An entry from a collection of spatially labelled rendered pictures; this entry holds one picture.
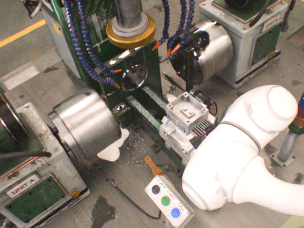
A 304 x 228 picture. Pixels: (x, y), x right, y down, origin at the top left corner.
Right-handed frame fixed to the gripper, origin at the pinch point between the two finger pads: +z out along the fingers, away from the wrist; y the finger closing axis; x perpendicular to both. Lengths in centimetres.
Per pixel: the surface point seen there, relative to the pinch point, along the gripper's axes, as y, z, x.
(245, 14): -57, 19, -29
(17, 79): 33, 152, -104
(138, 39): -3.9, 6.0, -39.2
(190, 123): -2.2, 8.4, -5.3
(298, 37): -190, 137, -6
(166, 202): 20.3, 7.6, 10.4
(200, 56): -28.9, 21.8, -24.6
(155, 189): 20.5, 10.5, 5.4
